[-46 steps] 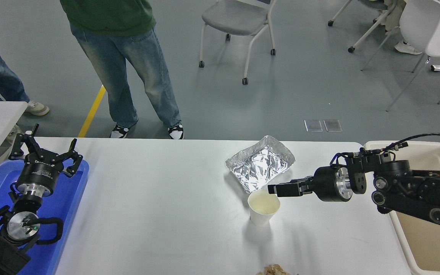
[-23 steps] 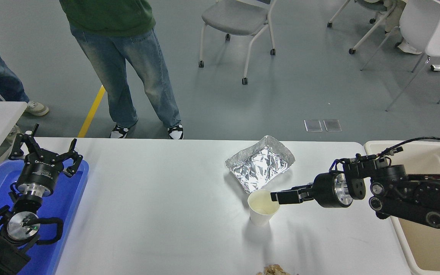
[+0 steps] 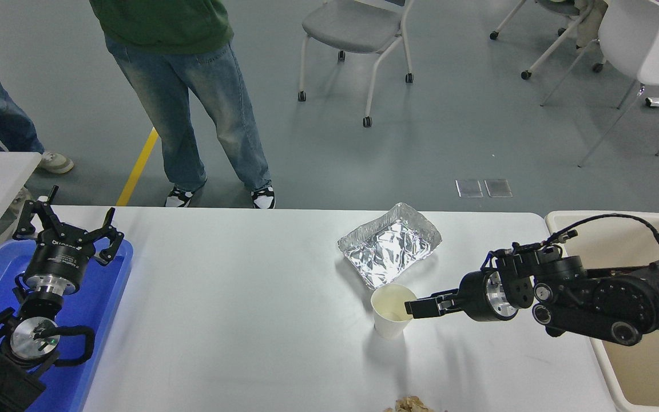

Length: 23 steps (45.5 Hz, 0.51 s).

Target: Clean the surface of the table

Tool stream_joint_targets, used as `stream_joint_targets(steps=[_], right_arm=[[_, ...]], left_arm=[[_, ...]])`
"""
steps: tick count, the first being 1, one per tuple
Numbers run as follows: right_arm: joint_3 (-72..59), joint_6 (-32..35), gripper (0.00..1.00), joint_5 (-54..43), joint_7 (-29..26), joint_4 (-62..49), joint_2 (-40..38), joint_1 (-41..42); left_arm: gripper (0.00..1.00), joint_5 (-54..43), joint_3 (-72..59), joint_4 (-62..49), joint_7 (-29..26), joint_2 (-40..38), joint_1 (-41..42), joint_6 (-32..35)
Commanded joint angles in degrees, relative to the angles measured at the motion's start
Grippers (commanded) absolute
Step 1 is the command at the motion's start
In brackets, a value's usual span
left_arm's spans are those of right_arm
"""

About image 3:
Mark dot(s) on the white paper cup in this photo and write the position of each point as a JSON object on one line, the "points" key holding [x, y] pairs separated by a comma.
{"points": [[389, 323]]}

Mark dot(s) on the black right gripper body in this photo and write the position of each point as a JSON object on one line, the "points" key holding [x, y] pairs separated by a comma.
{"points": [[472, 296]]}

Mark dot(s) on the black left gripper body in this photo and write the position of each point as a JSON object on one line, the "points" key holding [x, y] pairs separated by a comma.
{"points": [[60, 260]]}

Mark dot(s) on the clear floor plate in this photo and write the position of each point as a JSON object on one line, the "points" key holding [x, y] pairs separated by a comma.
{"points": [[498, 187], [469, 189]]}

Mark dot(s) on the blue plastic tray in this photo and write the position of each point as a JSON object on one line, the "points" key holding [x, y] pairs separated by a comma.
{"points": [[106, 297]]}

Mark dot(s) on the grey chair with castors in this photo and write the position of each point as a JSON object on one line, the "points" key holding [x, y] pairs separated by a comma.
{"points": [[352, 26]]}

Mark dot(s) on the large pale plastic bin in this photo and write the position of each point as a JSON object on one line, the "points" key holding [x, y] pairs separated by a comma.
{"points": [[650, 377]]}

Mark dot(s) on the crumpled tan paper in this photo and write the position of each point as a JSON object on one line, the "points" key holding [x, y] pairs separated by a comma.
{"points": [[412, 405]]}

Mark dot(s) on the white shell chair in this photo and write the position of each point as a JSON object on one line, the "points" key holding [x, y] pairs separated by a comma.
{"points": [[627, 34]]}

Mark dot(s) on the silver foil tray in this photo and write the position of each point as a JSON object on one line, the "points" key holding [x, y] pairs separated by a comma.
{"points": [[386, 252]]}

